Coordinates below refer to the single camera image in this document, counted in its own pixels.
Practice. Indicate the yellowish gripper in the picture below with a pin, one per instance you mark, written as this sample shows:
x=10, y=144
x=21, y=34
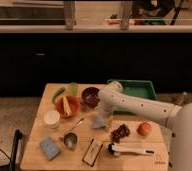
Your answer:
x=107, y=118

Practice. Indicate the grey towel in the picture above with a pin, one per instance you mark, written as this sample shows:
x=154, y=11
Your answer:
x=98, y=122

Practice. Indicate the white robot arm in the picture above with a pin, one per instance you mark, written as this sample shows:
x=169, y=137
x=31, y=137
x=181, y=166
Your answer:
x=174, y=117

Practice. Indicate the metal measuring cup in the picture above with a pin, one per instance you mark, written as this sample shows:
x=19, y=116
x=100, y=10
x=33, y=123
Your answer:
x=69, y=138

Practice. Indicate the light green cup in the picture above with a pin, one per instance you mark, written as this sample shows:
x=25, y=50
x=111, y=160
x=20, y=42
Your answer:
x=73, y=88

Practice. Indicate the white cup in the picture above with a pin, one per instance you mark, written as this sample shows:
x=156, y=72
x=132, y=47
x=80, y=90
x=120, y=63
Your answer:
x=52, y=119

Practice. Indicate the bunch of dark grapes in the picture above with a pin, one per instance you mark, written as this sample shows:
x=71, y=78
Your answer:
x=121, y=132

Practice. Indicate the dark red bowl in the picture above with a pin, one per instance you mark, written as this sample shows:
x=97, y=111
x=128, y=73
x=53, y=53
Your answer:
x=90, y=96

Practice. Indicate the white dish brush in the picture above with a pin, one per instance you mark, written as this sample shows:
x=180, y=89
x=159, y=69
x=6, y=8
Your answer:
x=117, y=150

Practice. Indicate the orange bowl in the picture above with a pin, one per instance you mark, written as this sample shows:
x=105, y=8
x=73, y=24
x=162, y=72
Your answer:
x=74, y=104

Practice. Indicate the orange fruit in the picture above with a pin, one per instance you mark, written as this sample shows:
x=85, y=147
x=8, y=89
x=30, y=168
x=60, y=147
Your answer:
x=144, y=129

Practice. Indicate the black framed card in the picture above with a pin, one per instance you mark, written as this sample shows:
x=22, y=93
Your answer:
x=92, y=152

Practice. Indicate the green plastic tray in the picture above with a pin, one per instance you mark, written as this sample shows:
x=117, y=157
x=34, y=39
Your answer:
x=138, y=88

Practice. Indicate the yellow banana piece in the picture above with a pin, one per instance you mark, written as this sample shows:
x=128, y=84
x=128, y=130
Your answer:
x=66, y=106

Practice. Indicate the green cucumber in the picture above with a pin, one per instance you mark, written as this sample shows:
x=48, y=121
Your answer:
x=57, y=93

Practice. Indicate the blue sponge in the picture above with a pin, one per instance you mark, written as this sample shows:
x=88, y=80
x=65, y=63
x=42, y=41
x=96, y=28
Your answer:
x=49, y=148

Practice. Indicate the black stand left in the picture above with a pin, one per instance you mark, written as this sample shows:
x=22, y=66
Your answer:
x=17, y=137

